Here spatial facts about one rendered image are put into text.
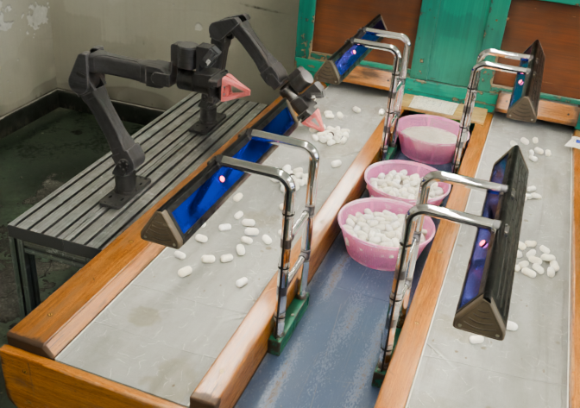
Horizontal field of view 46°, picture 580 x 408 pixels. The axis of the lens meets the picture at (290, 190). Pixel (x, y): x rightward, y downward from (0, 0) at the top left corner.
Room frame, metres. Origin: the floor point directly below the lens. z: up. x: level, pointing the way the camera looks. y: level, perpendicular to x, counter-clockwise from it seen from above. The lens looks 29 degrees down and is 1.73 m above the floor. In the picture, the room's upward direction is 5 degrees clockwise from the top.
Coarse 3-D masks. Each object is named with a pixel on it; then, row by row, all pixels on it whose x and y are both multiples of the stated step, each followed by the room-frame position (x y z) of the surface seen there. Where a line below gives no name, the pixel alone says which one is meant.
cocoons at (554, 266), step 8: (512, 144) 2.26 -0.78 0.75; (536, 152) 2.23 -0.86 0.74; (536, 160) 2.14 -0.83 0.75; (520, 248) 1.57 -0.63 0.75; (544, 248) 1.57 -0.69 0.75; (520, 256) 1.53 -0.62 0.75; (528, 256) 1.53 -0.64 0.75; (544, 256) 1.53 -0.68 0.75; (552, 256) 1.53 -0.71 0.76; (520, 264) 1.48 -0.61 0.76; (528, 264) 1.49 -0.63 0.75; (536, 264) 1.48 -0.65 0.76; (552, 264) 1.49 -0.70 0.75; (528, 272) 1.45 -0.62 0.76; (552, 272) 1.45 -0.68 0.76; (512, 328) 1.22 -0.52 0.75; (472, 336) 1.18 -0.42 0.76; (480, 336) 1.18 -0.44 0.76
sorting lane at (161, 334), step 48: (336, 96) 2.63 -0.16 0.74; (336, 144) 2.16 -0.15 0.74; (240, 192) 1.76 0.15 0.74; (192, 240) 1.49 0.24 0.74; (240, 240) 1.51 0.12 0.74; (144, 288) 1.27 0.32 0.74; (192, 288) 1.29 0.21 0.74; (240, 288) 1.30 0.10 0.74; (96, 336) 1.10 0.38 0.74; (144, 336) 1.11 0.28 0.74; (192, 336) 1.12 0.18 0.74; (144, 384) 0.97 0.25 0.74; (192, 384) 0.98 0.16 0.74
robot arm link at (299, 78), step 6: (300, 66) 2.26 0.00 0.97; (294, 72) 2.25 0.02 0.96; (300, 72) 2.24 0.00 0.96; (306, 72) 2.26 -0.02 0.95; (270, 78) 2.26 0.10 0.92; (276, 78) 2.25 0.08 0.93; (288, 78) 2.26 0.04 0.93; (294, 78) 2.24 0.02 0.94; (300, 78) 2.23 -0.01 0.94; (306, 78) 2.23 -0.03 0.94; (312, 78) 2.26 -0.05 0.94; (270, 84) 2.26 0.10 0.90; (276, 84) 2.25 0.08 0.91; (282, 84) 2.28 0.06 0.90; (294, 84) 2.23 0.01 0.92; (300, 84) 2.23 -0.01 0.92; (306, 84) 2.23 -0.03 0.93; (300, 90) 2.24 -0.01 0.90
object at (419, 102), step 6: (414, 96) 2.60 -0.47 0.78; (420, 96) 2.61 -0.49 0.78; (414, 102) 2.53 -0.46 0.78; (420, 102) 2.54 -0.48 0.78; (426, 102) 2.54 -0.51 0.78; (432, 102) 2.55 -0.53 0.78; (438, 102) 2.55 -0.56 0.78; (444, 102) 2.56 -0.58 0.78; (450, 102) 2.56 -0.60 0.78; (414, 108) 2.47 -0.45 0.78; (420, 108) 2.47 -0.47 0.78; (426, 108) 2.48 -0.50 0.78; (432, 108) 2.48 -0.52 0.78; (438, 108) 2.49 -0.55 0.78; (444, 108) 2.49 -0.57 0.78; (450, 108) 2.50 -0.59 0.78; (456, 108) 2.50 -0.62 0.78; (450, 114) 2.43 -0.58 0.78
